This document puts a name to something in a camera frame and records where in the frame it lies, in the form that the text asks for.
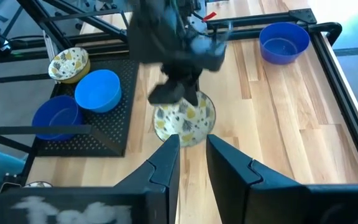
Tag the purple plastic bowl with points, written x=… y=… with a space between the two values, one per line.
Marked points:
x=283 y=46
x=54 y=113

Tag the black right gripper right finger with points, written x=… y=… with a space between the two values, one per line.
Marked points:
x=238 y=186

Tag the blue plastic bowl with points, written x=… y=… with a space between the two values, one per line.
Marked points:
x=98 y=93

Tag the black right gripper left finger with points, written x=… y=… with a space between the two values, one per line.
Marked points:
x=163 y=174

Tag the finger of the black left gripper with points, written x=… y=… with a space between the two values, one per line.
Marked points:
x=166 y=93
x=192 y=91

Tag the black aluminium table frame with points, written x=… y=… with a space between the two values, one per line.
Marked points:
x=348 y=105

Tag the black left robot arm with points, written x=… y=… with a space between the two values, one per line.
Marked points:
x=148 y=37

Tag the red tag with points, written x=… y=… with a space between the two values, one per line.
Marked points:
x=209 y=16

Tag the yellow leaf-patterned ceramic bowl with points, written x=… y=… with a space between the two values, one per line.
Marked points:
x=68 y=62
x=37 y=184
x=185 y=127

